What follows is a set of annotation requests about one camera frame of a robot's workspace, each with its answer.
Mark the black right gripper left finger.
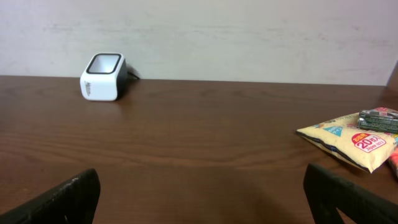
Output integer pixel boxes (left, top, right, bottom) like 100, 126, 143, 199
1, 169, 101, 224

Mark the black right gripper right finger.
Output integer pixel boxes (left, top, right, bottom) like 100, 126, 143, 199
303, 164, 397, 224

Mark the orange tissue pack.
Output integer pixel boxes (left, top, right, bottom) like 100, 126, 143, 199
388, 149, 398, 178

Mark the dark green small box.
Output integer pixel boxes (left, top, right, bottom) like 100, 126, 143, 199
358, 107, 397, 134

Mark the white barcode scanner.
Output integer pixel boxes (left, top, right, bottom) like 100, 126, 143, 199
80, 53, 127, 101

